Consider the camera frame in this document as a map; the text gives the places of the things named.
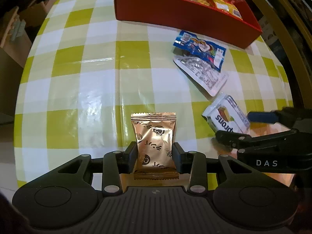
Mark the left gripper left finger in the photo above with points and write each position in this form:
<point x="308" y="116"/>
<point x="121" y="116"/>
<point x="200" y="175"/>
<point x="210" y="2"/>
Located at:
<point x="114" y="164"/>

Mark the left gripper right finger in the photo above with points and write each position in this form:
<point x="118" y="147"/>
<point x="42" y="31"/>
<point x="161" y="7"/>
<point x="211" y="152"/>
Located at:
<point x="194" y="164"/>

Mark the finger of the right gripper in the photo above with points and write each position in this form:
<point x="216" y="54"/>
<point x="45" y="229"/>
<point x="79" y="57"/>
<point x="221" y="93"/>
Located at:
<point x="288" y="116"/>
<point x="248" y="138"/>

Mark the white wafer pack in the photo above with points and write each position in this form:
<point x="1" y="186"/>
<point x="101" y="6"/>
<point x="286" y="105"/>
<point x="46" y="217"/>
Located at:
<point x="225" y="114"/>

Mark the gold foil snack packet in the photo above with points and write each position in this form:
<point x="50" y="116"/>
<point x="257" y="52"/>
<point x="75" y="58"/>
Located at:
<point x="155" y="134"/>

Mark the silver white foil pouch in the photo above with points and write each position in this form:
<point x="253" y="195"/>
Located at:
<point x="202" y="73"/>

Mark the blue snack packet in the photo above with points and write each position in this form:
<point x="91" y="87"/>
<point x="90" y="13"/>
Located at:
<point x="207" y="51"/>

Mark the red yellow snack bag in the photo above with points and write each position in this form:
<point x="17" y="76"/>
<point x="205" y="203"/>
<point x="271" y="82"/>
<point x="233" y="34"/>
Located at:
<point x="227" y="7"/>

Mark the green checked tablecloth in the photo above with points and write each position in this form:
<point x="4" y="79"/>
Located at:
<point x="85" y="75"/>

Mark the red cardboard box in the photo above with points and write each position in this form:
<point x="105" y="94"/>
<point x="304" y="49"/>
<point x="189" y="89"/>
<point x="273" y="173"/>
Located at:
<point x="194" y="17"/>

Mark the cardboard box under counter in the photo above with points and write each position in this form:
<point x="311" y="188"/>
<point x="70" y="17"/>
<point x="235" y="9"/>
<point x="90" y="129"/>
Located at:
<point x="35" y="14"/>

